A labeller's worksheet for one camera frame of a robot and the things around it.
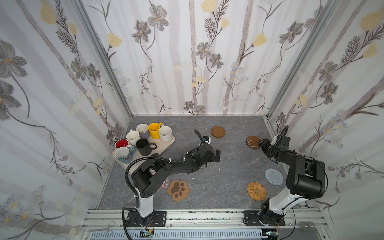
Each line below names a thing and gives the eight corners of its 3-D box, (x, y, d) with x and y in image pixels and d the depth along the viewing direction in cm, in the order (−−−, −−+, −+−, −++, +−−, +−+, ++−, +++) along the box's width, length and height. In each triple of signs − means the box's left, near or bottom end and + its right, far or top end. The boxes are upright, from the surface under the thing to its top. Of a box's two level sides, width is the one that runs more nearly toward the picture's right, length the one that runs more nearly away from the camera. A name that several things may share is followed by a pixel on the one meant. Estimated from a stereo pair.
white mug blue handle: (118, 164, 93) (112, 157, 87) (123, 151, 99) (118, 144, 93) (133, 164, 93) (128, 157, 87) (136, 151, 99) (132, 144, 93)
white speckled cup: (159, 143, 105) (157, 136, 98) (162, 132, 112) (160, 124, 105) (171, 143, 106) (170, 136, 98) (173, 132, 112) (171, 124, 105)
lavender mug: (141, 143, 107) (137, 135, 99) (139, 133, 113) (135, 125, 105) (151, 140, 109) (148, 132, 101) (149, 130, 114) (146, 122, 107)
